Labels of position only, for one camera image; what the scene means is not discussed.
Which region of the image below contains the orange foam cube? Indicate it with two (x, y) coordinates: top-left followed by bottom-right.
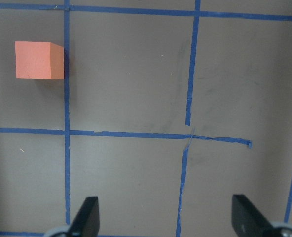
(15, 41), (65, 79)

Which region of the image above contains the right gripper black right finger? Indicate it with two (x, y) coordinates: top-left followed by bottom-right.
(231, 194), (292, 237)

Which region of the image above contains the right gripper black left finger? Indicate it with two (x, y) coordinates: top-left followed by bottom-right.
(44, 196), (100, 237)

